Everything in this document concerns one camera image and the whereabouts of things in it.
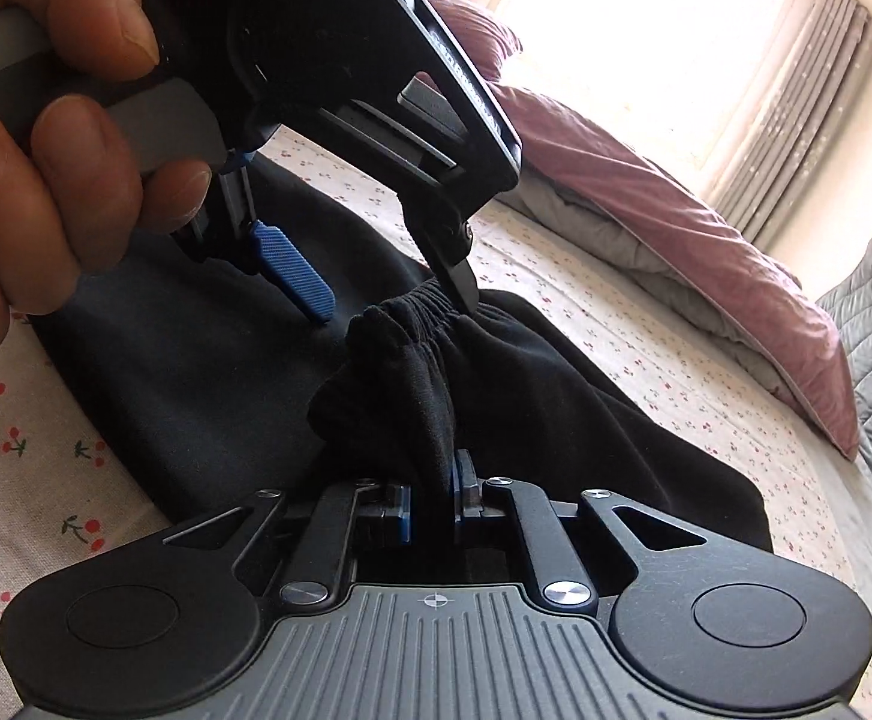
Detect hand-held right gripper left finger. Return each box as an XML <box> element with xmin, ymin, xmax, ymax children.
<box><xmin>158</xmin><ymin>476</ymin><xmax>414</xmax><ymax>607</ymax></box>

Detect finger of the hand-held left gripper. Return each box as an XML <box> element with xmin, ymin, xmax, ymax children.
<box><xmin>398</xmin><ymin>191</ymin><xmax>483</xmax><ymax>316</ymax></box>
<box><xmin>177</xmin><ymin>152</ymin><xmax>333</xmax><ymax>327</ymax></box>

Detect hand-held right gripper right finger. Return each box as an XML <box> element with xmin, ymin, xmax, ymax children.
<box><xmin>451</xmin><ymin>450</ymin><xmax>711</xmax><ymax>607</ymax></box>

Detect black pants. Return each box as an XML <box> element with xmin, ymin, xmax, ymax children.
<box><xmin>31</xmin><ymin>142</ymin><xmax>774</xmax><ymax>563</ymax></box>

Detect person's left hand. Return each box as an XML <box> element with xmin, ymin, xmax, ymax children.
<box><xmin>0</xmin><ymin>0</ymin><xmax>217</xmax><ymax>359</ymax></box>

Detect cherry print bed sheet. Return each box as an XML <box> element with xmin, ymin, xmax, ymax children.
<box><xmin>0</xmin><ymin>127</ymin><xmax>857</xmax><ymax>691</ymax></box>

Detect pink duvet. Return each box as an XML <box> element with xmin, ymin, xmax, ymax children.
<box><xmin>406</xmin><ymin>0</ymin><xmax>861</xmax><ymax>460</ymax></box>

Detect bright window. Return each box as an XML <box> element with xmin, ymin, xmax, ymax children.
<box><xmin>492</xmin><ymin>0</ymin><xmax>834</xmax><ymax>196</ymax></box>

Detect grey curtain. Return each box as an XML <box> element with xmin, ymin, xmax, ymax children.
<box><xmin>713</xmin><ymin>0</ymin><xmax>872</xmax><ymax>241</ymax></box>

